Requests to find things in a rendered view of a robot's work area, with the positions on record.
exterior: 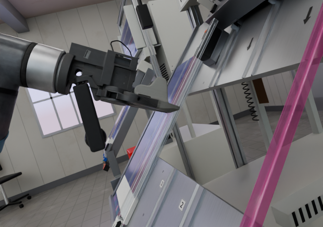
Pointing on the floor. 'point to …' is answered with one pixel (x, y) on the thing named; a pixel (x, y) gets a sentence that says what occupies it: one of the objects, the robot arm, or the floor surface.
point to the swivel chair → (6, 193)
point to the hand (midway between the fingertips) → (170, 110)
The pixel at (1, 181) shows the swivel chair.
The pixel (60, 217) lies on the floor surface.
